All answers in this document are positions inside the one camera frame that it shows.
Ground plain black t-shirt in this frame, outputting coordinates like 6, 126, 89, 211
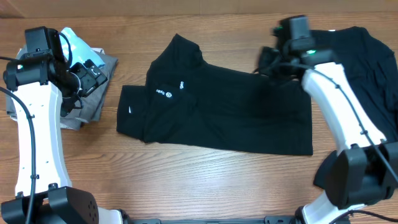
312, 27, 397, 142

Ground black polo shirt with logo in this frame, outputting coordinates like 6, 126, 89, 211
116, 35, 313, 156

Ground folded grey garment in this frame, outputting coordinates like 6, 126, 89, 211
6, 44, 119, 131

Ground folded light blue garment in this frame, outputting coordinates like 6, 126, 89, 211
60, 27, 105, 68

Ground white folded cloth underneath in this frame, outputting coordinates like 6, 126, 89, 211
6, 48, 108, 130

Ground brown cardboard barrier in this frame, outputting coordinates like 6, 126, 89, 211
1, 0, 397, 18

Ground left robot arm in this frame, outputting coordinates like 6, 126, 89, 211
1, 54, 130, 223

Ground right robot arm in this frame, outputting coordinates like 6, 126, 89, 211
256, 47, 397, 223

